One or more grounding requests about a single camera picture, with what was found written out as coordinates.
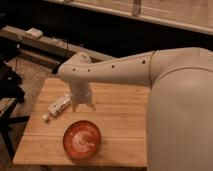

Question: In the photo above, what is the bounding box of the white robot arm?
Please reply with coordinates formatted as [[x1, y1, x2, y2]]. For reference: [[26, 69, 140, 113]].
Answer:
[[56, 47, 213, 171]]

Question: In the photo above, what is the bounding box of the long wooden beam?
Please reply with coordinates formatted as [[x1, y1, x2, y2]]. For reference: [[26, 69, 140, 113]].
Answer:
[[0, 25, 113, 61]]

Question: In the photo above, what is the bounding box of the orange ceramic bowl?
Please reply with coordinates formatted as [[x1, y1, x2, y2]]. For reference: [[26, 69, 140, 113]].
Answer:
[[63, 120, 101, 160]]

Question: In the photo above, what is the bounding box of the small white box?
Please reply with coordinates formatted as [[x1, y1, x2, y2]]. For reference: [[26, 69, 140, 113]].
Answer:
[[25, 28, 43, 38]]

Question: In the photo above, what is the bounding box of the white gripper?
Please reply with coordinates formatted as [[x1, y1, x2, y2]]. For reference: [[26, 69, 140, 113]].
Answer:
[[69, 83, 96, 112]]

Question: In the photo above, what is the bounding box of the black stand with cables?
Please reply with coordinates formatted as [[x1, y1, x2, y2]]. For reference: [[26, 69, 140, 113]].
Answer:
[[0, 56, 29, 159]]

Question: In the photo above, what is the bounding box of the white plastic bottle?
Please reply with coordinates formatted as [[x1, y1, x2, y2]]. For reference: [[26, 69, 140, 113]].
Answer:
[[42, 94, 71, 122]]

